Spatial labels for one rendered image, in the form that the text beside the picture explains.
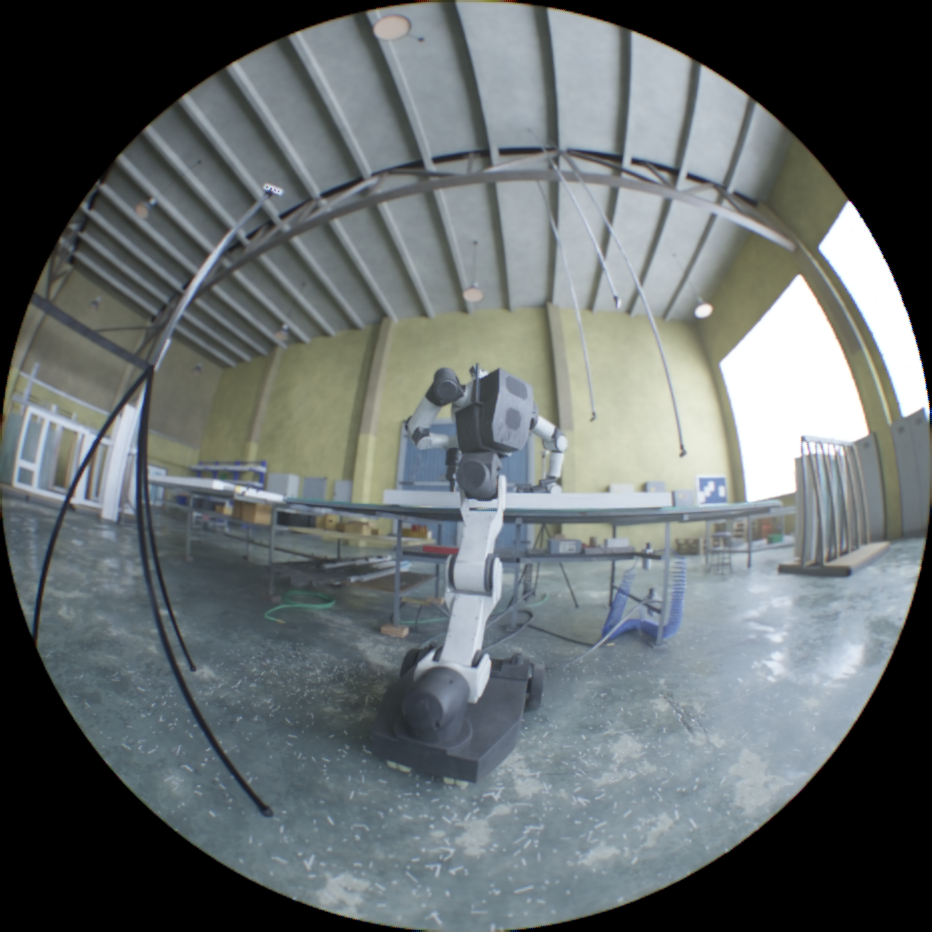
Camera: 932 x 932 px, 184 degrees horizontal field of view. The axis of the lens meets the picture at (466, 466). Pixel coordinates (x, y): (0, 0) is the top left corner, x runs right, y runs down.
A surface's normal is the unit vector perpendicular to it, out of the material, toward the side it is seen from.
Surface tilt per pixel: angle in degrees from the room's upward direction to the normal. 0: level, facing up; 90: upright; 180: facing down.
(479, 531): 62
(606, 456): 90
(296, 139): 180
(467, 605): 57
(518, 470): 90
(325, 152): 180
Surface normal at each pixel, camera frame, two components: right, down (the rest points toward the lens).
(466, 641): -0.19, -0.72
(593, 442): -0.18, -0.22
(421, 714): -0.21, -0.45
